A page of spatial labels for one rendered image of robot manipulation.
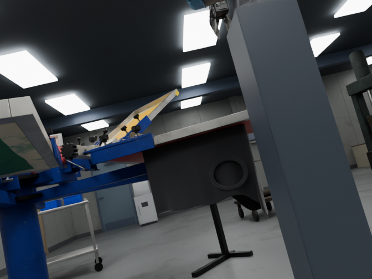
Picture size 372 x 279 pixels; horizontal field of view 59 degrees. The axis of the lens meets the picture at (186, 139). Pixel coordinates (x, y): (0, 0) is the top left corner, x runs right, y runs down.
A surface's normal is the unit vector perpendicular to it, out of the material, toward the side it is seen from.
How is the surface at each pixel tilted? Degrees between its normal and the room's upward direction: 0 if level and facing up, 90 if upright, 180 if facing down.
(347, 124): 90
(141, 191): 71
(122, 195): 90
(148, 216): 90
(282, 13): 90
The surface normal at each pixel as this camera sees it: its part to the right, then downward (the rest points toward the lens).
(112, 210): 0.02, -0.14
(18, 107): 0.29, -0.21
